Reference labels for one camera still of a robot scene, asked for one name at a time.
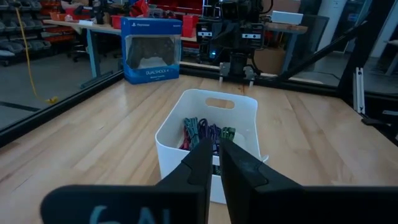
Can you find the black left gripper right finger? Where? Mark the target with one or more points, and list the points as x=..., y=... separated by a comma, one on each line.
x=295, y=205

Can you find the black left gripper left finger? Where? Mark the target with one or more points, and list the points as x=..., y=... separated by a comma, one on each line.
x=155, y=202

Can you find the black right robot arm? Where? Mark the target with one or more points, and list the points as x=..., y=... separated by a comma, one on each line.
x=237, y=62

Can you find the red storage bin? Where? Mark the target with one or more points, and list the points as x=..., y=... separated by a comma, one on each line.
x=116, y=21
x=190, y=26

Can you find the white plastic bin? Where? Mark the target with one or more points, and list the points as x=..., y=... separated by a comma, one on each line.
x=174, y=155

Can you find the wooden table with grey leg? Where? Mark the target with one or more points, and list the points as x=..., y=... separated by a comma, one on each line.
x=289, y=31

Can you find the white flat box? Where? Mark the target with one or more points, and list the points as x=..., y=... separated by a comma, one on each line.
x=286, y=17

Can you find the blue DualShock 4 controller box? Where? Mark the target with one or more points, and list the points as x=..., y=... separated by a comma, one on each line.
x=152, y=71

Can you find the white pillar with sign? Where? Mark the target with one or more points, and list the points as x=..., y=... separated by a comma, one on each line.
x=329, y=21

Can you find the silver aluminium extrusion piece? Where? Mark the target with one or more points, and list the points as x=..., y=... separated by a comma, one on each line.
x=359, y=90

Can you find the shelf with red bins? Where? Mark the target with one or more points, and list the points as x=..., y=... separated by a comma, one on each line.
x=31, y=31

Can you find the black clamp bracket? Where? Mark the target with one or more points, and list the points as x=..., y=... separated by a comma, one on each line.
x=377, y=119

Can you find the black aluminium table frame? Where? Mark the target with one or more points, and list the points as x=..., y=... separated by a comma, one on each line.
x=62, y=105

